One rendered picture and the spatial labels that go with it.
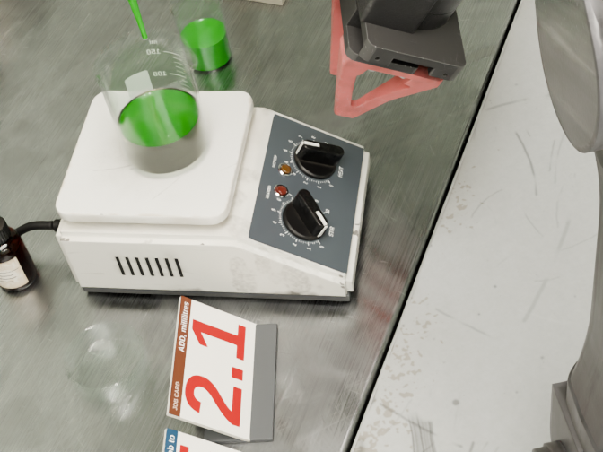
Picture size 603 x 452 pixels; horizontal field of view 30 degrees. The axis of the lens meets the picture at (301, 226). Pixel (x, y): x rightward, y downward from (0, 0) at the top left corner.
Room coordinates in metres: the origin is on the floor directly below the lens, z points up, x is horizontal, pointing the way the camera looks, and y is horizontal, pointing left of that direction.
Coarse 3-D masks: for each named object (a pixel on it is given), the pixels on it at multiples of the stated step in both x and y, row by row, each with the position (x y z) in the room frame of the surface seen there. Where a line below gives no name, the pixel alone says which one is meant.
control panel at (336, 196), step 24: (288, 120) 0.59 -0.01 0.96; (288, 144) 0.57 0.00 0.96; (336, 144) 0.58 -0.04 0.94; (264, 168) 0.54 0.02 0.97; (336, 168) 0.56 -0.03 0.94; (360, 168) 0.56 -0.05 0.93; (264, 192) 0.52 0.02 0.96; (288, 192) 0.53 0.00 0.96; (312, 192) 0.53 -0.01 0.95; (336, 192) 0.53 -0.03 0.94; (264, 216) 0.50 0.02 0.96; (336, 216) 0.51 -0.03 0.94; (264, 240) 0.48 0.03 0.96; (288, 240) 0.49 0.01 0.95; (336, 240) 0.49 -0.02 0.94; (336, 264) 0.47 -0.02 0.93
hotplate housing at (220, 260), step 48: (240, 192) 0.52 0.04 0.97; (96, 240) 0.51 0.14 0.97; (144, 240) 0.50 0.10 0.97; (192, 240) 0.49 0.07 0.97; (240, 240) 0.48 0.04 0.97; (96, 288) 0.51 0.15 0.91; (144, 288) 0.50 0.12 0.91; (192, 288) 0.49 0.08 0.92; (240, 288) 0.48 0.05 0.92; (288, 288) 0.47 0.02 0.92; (336, 288) 0.46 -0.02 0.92
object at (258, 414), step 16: (240, 320) 0.46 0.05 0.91; (176, 336) 0.43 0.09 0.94; (256, 336) 0.45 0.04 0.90; (272, 336) 0.45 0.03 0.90; (256, 352) 0.43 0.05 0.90; (272, 352) 0.43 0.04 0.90; (256, 368) 0.42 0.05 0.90; (272, 368) 0.42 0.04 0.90; (256, 384) 0.41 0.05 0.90; (272, 384) 0.41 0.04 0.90; (256, 400) 0.40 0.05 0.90; (272, 400) 0.40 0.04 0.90; (176, 416) 0.38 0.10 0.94; (256, 416) 0.39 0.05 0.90; (272, 416) 0.38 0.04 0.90; (208, 432) 0.38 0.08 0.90; (224, 432) 0.37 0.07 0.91; (256, 432) 0.37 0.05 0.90; (272, 432) 0.37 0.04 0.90
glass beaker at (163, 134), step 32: (128, 32) 0.59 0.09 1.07; (160, 32) 0.59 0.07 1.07; (96, 64) 0.57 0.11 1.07; (128, 64) 0.58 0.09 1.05; (160, 64) 0.59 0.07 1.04; (192, 64) 0.55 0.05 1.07; (128, 96) 0.53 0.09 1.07; (160, 96) 0.53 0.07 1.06; (192, 96) 0.54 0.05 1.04; (128, 128) 0.53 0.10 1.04; (160, 128) 0.53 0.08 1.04; (192, 128) 0.54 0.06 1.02; (128, 160) 0.54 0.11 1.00; (160, 160) 0.53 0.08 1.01; (192, 160) 0.53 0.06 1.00
